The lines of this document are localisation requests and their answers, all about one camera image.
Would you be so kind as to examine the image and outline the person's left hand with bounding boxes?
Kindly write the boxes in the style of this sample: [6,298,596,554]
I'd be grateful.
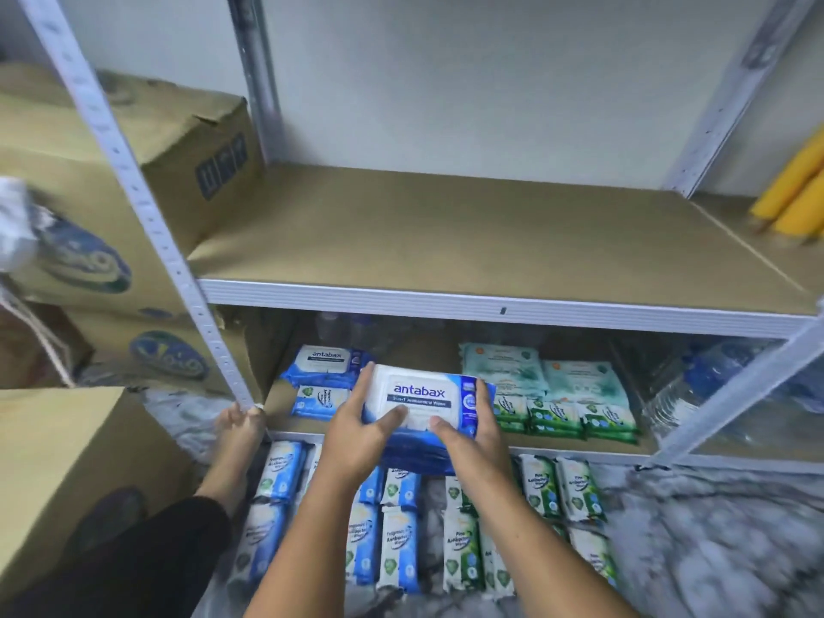
[315,362,411,488]

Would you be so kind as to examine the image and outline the person's right hand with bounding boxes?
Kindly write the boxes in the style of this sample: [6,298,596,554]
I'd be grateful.
[428,377,519,503]

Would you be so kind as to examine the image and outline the small blue packets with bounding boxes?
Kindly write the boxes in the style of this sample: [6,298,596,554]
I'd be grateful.
[292,385,352,422]

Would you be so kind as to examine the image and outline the group of blue wipe packets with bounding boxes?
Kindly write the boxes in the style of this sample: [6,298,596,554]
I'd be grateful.
[232,437,427,597]

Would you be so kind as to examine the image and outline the group of green pine packets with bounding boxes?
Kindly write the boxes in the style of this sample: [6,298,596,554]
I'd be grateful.
[441,452,622,600]

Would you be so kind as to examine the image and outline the grey metal shelf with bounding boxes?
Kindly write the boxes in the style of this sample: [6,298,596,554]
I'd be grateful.
[13,0,824,477]

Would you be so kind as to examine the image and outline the person's right forearm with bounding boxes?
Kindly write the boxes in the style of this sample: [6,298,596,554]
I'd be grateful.
[470,482,639,618]

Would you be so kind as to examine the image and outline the person's left forearm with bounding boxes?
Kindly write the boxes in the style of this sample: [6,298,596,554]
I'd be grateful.
[245,470,388,618]

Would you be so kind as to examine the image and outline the person's left foot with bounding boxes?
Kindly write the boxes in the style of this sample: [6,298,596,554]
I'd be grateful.
[196,403,268,516]

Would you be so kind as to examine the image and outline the clear plastic bottles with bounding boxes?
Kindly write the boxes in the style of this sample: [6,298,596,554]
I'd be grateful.
[309,312,388,348]

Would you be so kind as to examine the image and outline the water bottles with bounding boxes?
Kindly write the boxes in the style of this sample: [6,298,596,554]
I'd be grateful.
[637,334,824,445]

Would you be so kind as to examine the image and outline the plain cardboard box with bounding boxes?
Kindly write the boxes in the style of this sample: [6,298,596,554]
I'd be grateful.
[0,385,197,600]

